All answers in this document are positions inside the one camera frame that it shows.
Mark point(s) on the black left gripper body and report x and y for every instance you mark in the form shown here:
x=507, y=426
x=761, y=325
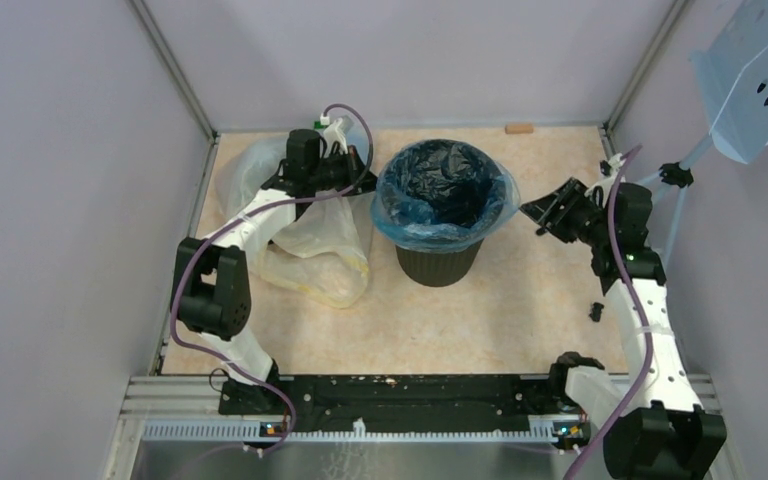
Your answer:
x=340, y=171

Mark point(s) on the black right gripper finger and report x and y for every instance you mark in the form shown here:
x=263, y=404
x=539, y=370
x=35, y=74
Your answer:
x=549, y=206
x=552, y=225

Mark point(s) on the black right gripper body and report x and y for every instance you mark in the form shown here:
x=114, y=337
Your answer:
x=582, y=219

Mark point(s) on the large translucent yellowish trash bag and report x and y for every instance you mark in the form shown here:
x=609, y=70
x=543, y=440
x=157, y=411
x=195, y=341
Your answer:
x=325, y=253

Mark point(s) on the blue plastic trash bag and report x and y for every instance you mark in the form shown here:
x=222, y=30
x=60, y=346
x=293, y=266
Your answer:
x=444, y=199

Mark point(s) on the black ribbed trash bin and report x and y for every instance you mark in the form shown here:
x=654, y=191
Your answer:
x=440, y=258

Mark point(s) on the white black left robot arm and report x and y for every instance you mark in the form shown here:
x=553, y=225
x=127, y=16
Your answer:
x=212, y=293

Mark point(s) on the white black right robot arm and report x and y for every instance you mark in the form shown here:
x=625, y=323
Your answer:
x=658, y=428

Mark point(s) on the small tan wooden block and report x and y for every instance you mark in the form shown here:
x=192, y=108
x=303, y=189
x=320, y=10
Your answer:
x=519, y=128

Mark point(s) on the small black part on floor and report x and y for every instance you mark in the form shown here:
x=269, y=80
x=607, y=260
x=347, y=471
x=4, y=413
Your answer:
x=596, y=311

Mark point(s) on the light blue tripod stand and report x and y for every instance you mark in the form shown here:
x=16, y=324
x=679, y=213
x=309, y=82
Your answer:
x=675, y=178

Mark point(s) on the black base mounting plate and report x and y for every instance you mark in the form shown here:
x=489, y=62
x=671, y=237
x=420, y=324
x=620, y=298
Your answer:
x=402, y=403

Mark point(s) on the perforated light blue metal panel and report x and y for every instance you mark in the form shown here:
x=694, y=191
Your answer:
x=732, y=77

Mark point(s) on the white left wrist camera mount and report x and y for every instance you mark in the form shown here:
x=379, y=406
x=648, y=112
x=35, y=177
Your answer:
x=335, y=133

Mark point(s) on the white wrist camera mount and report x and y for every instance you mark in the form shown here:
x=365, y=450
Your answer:
x=335, y=133
x=609, y=168

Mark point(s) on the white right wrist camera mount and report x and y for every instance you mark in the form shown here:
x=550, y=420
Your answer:
x=609, y=168

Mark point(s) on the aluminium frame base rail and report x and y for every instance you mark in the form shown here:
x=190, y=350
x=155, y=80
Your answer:
x=196, y=397

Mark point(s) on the white toothed cable rail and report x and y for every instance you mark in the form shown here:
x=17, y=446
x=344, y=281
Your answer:
x=542, y=430

